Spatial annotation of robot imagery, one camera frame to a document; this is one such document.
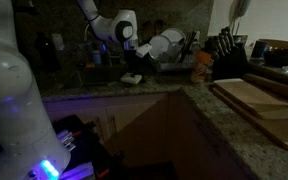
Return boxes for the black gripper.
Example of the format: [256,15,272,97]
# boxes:
[122,39,145,77]

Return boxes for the pale yellow sponge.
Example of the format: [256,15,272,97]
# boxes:
[120,72,144,85]

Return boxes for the steel sink basin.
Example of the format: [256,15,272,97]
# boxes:
[62,63,128,89]

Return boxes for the large white plate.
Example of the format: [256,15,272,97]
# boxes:
[148,34,174,62]

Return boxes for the white blue soap bottle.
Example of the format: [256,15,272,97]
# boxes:
[91,49,103,66]

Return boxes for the wooden spatula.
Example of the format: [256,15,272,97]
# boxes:
[142,20,153,38]

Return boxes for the grey dish rack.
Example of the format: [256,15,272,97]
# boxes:
[148,49,198,74]

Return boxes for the wooden spoon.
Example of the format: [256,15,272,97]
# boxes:
[153,19,165,35]

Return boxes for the small white plate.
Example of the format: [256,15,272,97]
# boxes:
[160,27,187,48]

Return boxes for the metal kitchen faucet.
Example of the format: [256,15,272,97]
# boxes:
[83,21,111,66]

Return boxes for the black rack utensils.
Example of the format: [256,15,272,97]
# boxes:
[177,29,198,63]

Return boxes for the orange plastic container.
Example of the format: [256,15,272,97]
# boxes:
[190,49,215,84]

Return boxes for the wooden base cabinets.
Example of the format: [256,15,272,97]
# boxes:
[42,88,255,180]

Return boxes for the dark countertop appliance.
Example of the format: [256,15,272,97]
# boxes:
[26,31,61,75]

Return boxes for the black knife block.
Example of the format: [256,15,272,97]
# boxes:
[210,25,251,81]

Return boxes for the dark utensil holder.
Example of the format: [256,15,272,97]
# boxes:
[233,33,249,47]

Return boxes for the small wooden cutting board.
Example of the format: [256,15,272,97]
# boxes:
[213,77,288,120]

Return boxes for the long dark wooden board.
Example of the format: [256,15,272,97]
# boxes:
[242,73,288,100]

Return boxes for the dark wide bowl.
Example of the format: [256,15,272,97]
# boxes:
[262,38,288,67]

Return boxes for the large wooden cutting board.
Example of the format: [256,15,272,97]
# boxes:
[208,84,288,153]

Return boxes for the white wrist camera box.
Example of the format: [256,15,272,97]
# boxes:
[135,43,154,59]

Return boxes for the white wall outlet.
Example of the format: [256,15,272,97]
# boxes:
[51,33,65,52]

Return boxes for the aluminium frame rail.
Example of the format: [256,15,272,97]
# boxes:
[59,161,96,180]
[56,129,77,152]

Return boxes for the white wall phone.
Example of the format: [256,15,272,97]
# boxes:
[228,0,252,36]

